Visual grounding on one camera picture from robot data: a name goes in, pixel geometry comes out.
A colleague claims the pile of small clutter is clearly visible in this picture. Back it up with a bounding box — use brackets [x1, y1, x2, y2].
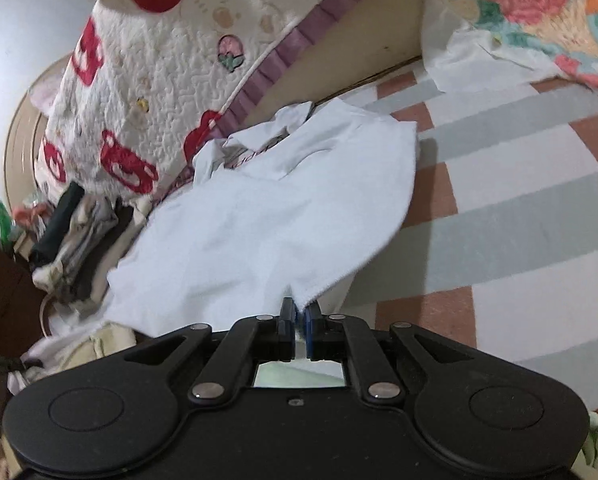
[0, 177, 50, 261]

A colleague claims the white sweatshirt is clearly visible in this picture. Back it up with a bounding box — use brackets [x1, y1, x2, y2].
[104, 100, 420, 336]

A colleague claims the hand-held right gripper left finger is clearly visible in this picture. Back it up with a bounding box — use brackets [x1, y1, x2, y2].
[124, 297, 298, 407]

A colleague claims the light green blanket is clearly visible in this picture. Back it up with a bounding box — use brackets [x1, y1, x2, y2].
[579, 407, 598, 480]

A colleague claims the dark wooden cabinet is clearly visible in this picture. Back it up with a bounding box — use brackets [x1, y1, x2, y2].
[0, 220, 50, 361]

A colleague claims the cream bear print quilt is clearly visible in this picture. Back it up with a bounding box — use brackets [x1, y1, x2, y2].
[31, 0, 395, 201]

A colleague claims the round beige disc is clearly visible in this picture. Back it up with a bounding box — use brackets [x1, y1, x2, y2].
[6, 52, 80, 211]

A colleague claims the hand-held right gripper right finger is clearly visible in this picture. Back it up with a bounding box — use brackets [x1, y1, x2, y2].
[304, 300, 480, 406]

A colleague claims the stack of folded clothes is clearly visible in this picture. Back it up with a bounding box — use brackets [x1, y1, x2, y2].
[31, 180, 152, 311]

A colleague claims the beige bed base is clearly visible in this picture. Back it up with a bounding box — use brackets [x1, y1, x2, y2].
[284, 0, 427, 121]

